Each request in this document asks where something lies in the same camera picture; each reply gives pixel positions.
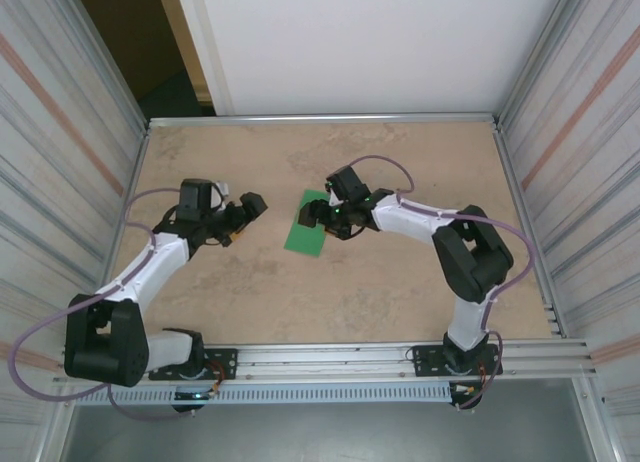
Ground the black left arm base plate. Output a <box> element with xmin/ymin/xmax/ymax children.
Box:
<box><xmin>149</xmin><ymin>348</ymin><xmax>239</xmax><ymax>382</ymax></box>

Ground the white door frame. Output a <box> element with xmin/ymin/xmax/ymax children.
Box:
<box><xmin>153</xmin><ymin>0</ymin><xmax>236</xmax><ymax>117</ymax></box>

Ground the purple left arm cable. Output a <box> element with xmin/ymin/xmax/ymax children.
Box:
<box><xmin>8</xmin><ymin>186</ymin><xmax>196</xmax><ymax>422</ymax></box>

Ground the wide aluminium mounting rail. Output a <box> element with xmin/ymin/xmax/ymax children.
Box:
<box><xmin>52</xmin><ymin>339</ymin><xmax>599</xmax><ymax>386</ymax></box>

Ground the aluminium table edge rail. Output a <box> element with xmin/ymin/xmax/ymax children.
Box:
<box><xmin>147</xmin><ymin>112</ymin><xmax>501</xmax><ymax>129</ymax></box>
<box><xmin>88</xmin><ymin>124</ymin><xmax>151</xmax><ymax>346</ymax></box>
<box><xmin>492</xmin><ymin>124</ymin><xmax>566</xmax><ymax>339</ymax></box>

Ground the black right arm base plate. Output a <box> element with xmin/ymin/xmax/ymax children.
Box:
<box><xmin>412</xmin><ymin>342</ymin><xmax>501</xmax><ymax>378</ymax></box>

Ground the green paper sheet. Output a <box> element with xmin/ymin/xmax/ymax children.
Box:
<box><xmin>282</xmin><ymin>188</ymin><xmax>334</xmax><ymax>259</ymax></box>

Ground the small controller board with wires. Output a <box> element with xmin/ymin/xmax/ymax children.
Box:
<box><xmin>449</xmin><ymin>381</ymin><xmax>484</xmax><ymax>398</ymax></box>
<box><xmin>172</xmin><ymin>387</ymin><xmax>221</xmax><ymax>402</ymax></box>

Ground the aluminium upright post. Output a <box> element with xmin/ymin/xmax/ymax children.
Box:
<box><xmin>494</xmin><ymin>0</ymin><xmax>590</xmax><ymax>128</ymax></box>
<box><xmin>63</xmin><ymin>0</ymin><xmax>151</xmax><ymax>133</ymax></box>

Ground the grey slotted cable duct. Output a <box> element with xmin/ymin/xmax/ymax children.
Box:
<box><xmin>74</xmin><ymin>384</ymin><xmax>454</xmax><ymax>406</ymax></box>

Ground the translucent corrugated enclosure panel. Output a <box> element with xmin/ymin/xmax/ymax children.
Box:
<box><xmin>499</xmin><ymin>0</ymin><xmax>640</xmax><ymax>462</ymax></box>
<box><xmin>0</xmin><ymin>0</ymin><xmax>146</xmax><ymax>462</ymax></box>

